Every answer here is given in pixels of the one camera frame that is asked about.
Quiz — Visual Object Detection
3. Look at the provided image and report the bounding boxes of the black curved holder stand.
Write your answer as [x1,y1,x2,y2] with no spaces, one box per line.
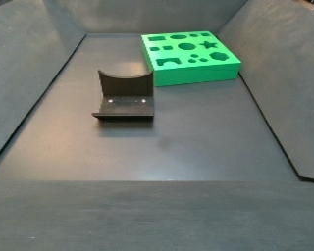
[93,71,155,120]

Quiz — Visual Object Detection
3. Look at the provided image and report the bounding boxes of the green shape sorter box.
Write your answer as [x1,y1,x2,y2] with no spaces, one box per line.
[142,31,241,86]

